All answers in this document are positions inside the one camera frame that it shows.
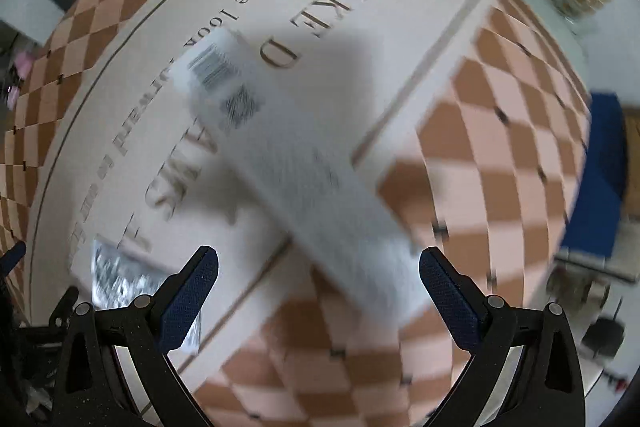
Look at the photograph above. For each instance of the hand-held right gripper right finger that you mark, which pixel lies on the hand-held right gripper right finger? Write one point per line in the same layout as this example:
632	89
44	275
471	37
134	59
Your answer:
452	307

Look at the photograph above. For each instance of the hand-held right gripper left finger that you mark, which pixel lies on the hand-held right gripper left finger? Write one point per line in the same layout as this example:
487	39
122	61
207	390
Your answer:
187	302

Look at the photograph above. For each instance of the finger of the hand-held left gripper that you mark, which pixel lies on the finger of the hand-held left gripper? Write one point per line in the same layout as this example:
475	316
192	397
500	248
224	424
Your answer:
12	257
62	307

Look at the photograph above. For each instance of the large silver blister pack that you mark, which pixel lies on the large silver blister pack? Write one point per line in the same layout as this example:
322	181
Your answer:
120	277

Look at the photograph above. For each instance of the long white box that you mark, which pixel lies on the long white box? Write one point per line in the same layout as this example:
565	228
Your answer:
300	187

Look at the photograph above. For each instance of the pink suitcase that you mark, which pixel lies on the pink suitcase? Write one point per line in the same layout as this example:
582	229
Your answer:
22	63

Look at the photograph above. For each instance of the open cardboard box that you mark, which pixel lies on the open cardboard box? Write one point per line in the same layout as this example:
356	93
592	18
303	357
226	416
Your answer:
631	142

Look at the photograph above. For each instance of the checkered tablecloth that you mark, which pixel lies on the checkered tablecloth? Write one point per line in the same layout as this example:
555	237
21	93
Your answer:
400	57

